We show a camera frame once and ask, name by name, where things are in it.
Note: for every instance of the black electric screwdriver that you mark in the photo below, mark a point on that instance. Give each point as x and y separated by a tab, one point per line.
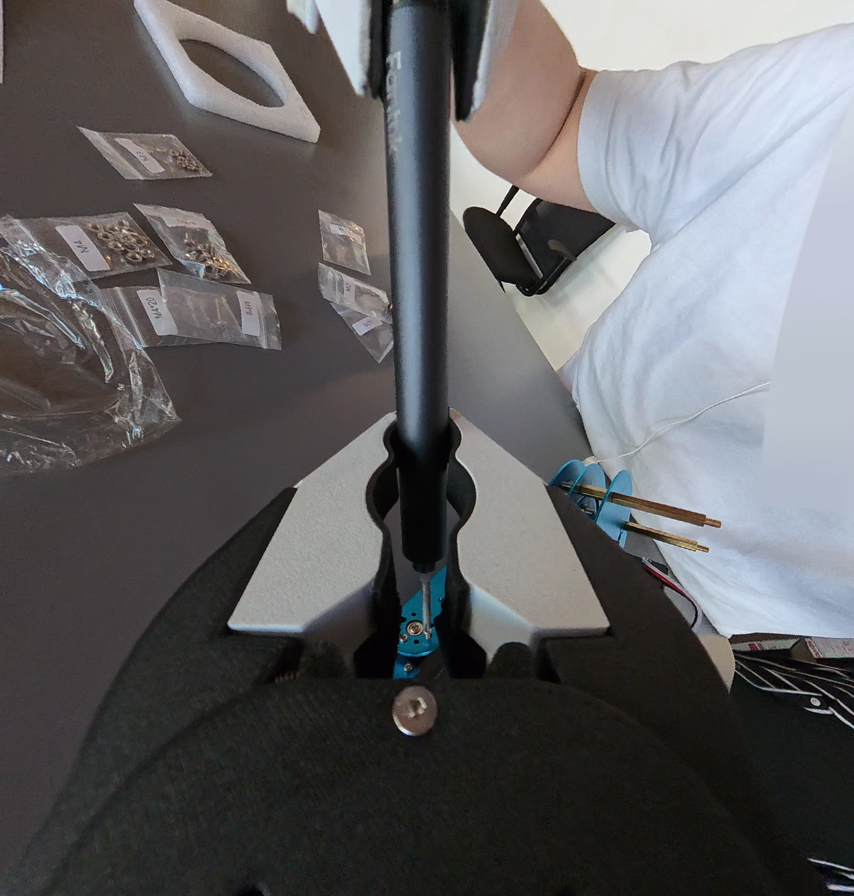
420	280

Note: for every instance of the white foam block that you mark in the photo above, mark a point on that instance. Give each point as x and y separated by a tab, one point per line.
189	63

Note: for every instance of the clear bag of large nuts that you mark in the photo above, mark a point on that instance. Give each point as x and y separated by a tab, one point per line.
98	245

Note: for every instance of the black office chair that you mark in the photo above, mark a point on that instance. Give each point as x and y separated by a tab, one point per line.
560	231

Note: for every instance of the large clear plastic wrap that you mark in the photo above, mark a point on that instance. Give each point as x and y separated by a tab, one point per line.
49	364

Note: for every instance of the clear bag of thin screws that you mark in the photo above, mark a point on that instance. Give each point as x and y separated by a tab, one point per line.
224	311

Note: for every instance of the small clear zip bag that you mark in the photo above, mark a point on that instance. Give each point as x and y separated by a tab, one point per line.
343	241
350	288

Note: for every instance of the person in white shirt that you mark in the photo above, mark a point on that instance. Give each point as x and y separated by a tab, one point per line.
679	280

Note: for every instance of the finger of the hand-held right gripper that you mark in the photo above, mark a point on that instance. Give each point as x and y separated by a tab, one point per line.
343	28
483	42

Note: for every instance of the blue toy robot arm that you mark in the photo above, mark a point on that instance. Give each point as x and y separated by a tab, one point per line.
609	504

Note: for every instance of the black striped trousers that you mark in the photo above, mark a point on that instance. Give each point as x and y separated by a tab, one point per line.
805	693

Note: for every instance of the clear bag of long screws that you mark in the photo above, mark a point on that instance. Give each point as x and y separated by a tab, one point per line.
143	315

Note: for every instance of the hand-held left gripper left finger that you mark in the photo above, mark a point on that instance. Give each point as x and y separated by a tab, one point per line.
301	560

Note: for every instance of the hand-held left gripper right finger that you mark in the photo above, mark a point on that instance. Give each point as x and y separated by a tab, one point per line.
532	560

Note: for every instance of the clear bag of small nuts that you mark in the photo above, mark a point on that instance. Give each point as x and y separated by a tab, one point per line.
143	154

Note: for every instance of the red and white box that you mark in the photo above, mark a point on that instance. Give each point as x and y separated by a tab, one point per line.
819	645

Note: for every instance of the clear bag of short screws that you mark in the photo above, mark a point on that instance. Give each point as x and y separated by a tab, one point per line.
196	245

